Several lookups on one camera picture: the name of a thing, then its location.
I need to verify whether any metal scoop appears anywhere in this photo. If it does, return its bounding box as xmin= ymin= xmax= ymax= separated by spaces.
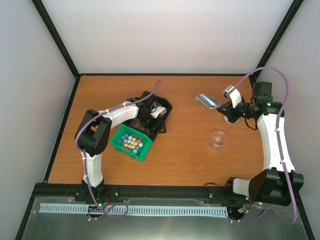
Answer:
xmin=195 ymin=93 xmax=220 ymax=110

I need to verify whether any black popsicle candy bin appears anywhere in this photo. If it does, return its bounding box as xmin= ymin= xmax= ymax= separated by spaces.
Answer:
xmin=123 ymin=117 xmax=167 ymax=141

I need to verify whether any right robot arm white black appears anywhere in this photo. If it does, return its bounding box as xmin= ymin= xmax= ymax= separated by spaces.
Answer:
xmin=217 ymin=81 xmax=304 ymax=206

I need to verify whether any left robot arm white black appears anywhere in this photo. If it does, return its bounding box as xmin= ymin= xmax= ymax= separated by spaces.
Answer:
xmin=74 ymin=91 xmax=173 ymax=202

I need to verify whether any clear plastic jar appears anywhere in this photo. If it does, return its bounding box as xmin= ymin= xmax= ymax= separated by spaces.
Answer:
xmin=209 ymin=131 xmax=228 ymax=150

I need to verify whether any metal jar lid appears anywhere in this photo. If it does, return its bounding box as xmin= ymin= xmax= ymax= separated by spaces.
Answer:
xmin=223 ymin=116 xmax=240 ymax=124

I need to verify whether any black frame rail front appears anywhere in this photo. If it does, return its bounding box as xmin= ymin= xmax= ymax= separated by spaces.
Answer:
xmin=31 ymin=183 xmax=225 ymax=204

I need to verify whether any black lollipop bin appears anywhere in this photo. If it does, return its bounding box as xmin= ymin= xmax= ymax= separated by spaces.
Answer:
xmin=142 ymin=94 xmax=173 ymax=117

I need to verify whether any light blue cable duct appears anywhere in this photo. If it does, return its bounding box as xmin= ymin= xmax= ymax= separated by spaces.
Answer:
xmin=38 ymin=203 xmax=228 ymax=218

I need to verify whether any green plastic bin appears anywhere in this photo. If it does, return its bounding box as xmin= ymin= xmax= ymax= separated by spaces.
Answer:
xmin=109 ymin=124 xmax=153 ymax=162

